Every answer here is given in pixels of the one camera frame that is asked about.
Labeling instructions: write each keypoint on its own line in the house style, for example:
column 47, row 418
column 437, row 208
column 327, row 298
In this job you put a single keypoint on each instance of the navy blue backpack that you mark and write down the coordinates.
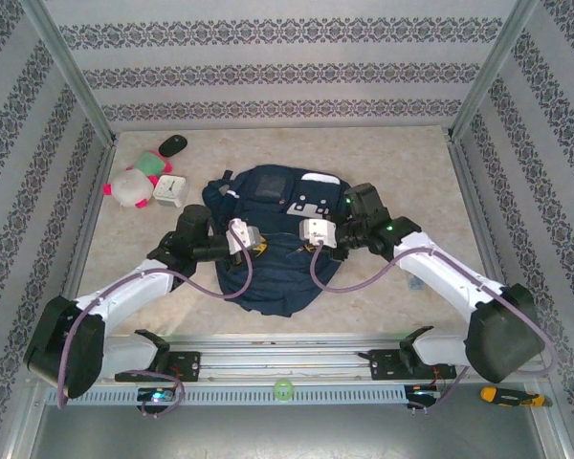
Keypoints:
column 277, row 282

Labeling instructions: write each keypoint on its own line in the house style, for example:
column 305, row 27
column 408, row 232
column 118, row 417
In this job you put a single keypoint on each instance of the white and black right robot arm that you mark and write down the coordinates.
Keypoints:
column 440, row 268

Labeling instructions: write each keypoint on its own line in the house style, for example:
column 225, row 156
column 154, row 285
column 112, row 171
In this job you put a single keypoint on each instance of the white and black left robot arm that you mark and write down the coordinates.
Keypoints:
column 124, row 291

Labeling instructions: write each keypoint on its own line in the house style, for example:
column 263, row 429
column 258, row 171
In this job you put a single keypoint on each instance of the white square alarm clock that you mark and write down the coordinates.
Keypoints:
column 169, row 190

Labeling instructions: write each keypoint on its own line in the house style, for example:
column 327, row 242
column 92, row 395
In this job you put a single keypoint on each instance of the white green pink plush toy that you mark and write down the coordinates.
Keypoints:
column 131, row 186

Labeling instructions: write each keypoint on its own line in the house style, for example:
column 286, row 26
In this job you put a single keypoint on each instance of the black computer mouse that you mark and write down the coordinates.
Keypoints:
column 173, row 145

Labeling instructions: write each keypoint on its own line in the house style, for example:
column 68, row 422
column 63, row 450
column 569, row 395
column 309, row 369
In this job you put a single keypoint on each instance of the yellow and black screwdriver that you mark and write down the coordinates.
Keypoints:
column 502, row 396

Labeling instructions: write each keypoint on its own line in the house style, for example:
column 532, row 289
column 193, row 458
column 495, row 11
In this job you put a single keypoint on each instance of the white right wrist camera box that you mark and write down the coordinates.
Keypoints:
column 318, row 233

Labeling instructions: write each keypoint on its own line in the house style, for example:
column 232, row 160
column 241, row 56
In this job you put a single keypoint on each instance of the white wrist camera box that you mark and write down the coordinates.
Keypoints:
column 243, row 236
column 318, row 233

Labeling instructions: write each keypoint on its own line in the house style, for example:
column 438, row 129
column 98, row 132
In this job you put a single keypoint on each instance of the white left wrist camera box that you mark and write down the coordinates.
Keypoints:
column 243, row 236

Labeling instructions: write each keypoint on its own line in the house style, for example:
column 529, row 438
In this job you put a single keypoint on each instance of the aluminium side rail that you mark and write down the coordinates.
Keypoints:
column 476, row 215
column 88, row 229

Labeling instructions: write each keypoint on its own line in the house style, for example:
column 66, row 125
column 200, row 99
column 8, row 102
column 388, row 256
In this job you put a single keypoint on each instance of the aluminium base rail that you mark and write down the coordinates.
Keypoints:
column 277, row 358

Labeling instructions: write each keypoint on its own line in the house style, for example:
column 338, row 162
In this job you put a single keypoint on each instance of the aluminium frame post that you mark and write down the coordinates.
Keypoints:
column 490, row 72
column 69, row 72

